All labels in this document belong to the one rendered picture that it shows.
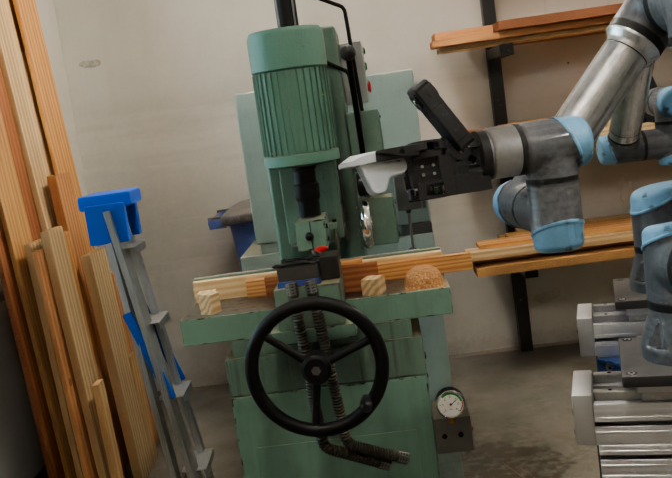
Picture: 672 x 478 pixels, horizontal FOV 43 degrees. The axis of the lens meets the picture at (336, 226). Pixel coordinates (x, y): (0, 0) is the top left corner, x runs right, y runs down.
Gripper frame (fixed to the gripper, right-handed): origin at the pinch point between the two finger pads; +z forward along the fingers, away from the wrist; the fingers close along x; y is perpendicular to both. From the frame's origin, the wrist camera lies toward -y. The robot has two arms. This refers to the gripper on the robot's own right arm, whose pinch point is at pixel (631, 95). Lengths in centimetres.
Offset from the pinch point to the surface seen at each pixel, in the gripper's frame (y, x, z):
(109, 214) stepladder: -7, -155, 2
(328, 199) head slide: 2, -88, -41
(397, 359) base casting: 38, -81, -66
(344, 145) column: -9, -81, -31
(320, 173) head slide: -5, -88, -41
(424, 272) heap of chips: 21, -70, -62
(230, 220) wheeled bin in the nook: 13, -142, 112
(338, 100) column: -21, -79, -31
